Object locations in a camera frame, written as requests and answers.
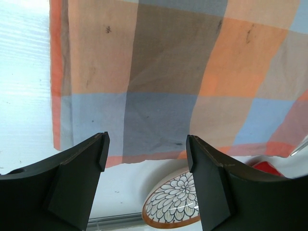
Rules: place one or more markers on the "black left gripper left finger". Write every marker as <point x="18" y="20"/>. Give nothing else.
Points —
<point x="57" y="193"/>

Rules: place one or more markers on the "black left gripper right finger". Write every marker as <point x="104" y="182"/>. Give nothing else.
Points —
<point x="233" y="196"/>

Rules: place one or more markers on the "red enamel mug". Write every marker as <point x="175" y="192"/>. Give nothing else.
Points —
<point x="267" y="167"/>

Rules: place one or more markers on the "floral patterned ceramic plate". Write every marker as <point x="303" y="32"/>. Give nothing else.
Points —
<point x="172" y="203"/>

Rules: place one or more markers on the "silver spoon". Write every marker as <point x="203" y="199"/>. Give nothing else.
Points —
<point x="300" y="147"/>

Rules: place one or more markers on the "orange blue checkered cloth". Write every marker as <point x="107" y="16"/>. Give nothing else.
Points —
<point x="151" y="72"/>

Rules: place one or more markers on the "aluminium front rail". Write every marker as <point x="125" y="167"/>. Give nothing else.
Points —
<point x="117" y="221"/>

